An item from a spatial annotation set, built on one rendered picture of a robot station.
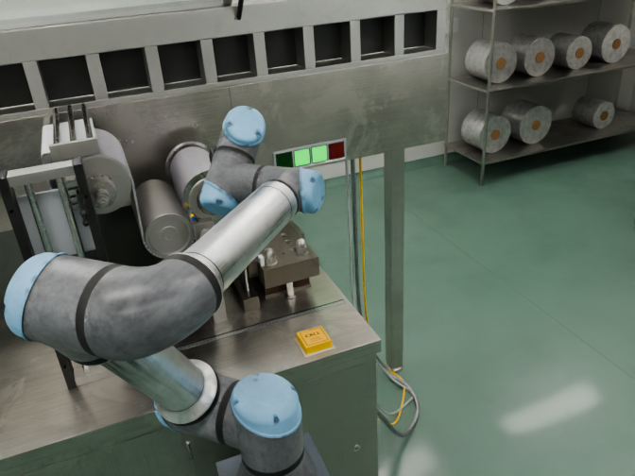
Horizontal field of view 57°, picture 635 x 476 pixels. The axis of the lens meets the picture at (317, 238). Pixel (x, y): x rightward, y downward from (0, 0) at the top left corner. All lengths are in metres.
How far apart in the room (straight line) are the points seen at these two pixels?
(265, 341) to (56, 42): 0.93
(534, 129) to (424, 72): 3.04
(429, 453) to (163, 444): 1.24
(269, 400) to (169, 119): 0.97
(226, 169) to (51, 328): 0.43
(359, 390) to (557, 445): 1.15
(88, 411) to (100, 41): 0.93
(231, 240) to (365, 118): 1.20
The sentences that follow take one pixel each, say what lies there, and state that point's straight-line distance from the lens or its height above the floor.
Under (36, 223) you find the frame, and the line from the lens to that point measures 1.35.
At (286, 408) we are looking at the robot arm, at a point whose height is 1.12.
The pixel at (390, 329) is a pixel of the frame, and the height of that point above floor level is 0.25.
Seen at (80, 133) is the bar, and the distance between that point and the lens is 1.51.
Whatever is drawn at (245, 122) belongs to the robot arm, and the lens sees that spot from 1.07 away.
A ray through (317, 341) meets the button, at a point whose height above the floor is 0.92.
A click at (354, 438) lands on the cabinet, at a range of 1.75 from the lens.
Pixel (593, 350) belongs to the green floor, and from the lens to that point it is 3.08.
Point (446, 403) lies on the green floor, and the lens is 2.66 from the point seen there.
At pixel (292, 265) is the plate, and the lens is 1.60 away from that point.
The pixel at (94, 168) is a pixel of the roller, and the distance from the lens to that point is 1.44.
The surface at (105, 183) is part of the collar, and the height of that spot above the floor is 1.36.
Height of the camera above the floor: 1.84
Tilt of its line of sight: 28 degrees down
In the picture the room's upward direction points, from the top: 4 degrees counter-clockwise
